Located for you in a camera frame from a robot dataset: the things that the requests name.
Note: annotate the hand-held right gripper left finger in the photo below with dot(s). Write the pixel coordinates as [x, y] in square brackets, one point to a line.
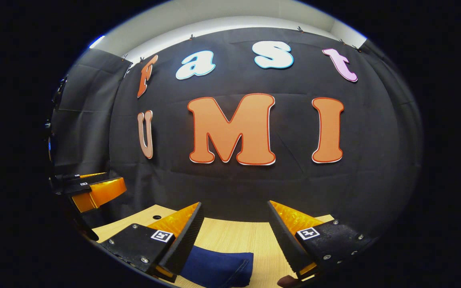
[188, 240]

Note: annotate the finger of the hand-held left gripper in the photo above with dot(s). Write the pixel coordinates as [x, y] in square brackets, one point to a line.
[98, 194]
[70, 180]

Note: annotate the blue denim jeans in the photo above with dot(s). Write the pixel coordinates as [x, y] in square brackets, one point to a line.
[214, 268]

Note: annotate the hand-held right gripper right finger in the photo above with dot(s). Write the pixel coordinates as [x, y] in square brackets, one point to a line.
[288, 244]

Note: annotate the black backdrop cloth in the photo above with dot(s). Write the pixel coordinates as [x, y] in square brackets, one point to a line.
[294, 184]

